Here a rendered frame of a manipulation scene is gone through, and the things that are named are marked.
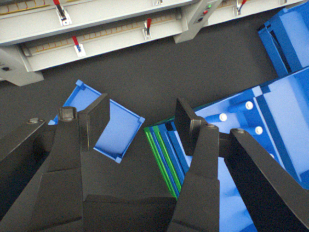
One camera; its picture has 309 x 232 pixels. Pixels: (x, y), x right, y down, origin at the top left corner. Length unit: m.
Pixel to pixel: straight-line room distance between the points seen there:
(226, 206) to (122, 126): 0.50
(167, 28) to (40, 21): 0.46
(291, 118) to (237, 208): 0.35
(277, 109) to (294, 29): 0.63
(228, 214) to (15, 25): 0.69
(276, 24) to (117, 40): 0.76
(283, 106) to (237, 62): 0.43
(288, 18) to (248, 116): 0.82
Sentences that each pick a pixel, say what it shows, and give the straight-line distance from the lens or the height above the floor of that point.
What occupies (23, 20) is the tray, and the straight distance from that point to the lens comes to 0.61.
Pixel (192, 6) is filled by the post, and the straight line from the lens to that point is 0.77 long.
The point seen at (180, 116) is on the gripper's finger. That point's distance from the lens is 0.17.
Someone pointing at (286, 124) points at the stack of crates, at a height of 0.32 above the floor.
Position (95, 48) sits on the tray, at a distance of 0.77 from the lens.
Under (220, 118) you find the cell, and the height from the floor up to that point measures 0.47.
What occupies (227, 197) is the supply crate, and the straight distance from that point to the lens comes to 0.49.
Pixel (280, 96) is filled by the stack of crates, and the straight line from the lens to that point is 0.70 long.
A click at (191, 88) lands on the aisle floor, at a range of 0.89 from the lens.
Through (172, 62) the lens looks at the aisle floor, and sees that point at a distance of 0.90.
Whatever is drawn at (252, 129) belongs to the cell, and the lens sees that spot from 0.44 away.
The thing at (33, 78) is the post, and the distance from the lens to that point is 0.86.
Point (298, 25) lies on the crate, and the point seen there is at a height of 0.08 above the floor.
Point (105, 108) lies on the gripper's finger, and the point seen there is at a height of 0.62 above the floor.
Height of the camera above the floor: 0.80
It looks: 78 degrees down
